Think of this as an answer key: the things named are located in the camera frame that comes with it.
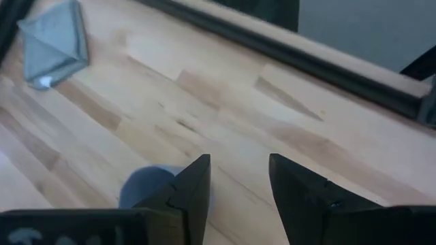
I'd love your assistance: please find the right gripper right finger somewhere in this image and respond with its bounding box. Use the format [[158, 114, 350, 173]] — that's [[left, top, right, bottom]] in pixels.
[[268, 152, 392, 245]]

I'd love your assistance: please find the blue ceramic mug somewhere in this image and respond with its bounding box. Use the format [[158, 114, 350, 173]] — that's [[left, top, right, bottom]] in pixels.
[[118, 164, 216, 218]]

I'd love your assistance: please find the grey folded cloth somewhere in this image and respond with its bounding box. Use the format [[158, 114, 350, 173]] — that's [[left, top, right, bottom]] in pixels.
[[16, 0, 91, 91]]

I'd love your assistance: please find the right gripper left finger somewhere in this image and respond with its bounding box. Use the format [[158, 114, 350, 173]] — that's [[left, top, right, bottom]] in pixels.
[[132, 153, 212, 245]]

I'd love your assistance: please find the black aluminium table frame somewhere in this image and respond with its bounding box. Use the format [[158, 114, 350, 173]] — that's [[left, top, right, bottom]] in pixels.
[[0, 0, 436, 129]]

